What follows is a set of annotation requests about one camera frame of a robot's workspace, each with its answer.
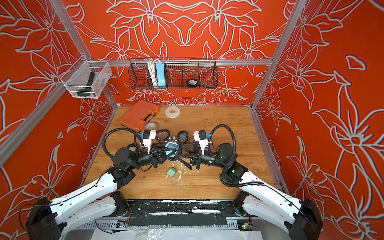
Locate small teal charger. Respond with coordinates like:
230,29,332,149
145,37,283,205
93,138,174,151
165,142,179,157

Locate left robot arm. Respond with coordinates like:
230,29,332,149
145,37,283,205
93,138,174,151
23,128,175,240

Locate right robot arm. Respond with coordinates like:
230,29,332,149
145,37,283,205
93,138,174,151
174,124,324,240

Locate green charger cube left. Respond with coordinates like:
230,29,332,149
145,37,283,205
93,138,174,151
167,168,177,178

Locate clear tape roll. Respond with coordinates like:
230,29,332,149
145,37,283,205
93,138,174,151
145,122,158,131

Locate orange tool case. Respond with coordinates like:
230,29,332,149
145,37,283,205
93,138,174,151
119,100,159,132

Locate white tape roll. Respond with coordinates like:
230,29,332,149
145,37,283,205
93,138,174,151
165,106,181,119

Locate black item in basket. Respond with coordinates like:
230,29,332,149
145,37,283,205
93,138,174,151
187,79,199,89

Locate blue power bank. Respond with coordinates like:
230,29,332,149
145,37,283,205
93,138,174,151
156,62,166,88

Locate dark green tool in bin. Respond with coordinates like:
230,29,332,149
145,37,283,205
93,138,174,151
77,72,95,97

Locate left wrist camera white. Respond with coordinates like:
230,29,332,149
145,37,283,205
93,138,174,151
141,130,157,154

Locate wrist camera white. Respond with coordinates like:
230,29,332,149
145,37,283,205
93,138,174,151
193,130,211,155
141,130,157,154

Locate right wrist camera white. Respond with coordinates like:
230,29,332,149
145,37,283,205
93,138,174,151
193,130,211,155

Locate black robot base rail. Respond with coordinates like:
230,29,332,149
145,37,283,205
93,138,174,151
101,199,257,230

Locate black wire wall basket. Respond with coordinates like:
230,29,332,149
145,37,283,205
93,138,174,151
128,57,219,90

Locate white cable in basket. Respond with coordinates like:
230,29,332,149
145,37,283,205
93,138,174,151
147,59,160,88

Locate clear acrylic wall bin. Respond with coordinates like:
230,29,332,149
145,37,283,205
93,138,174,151
60,56,112,99

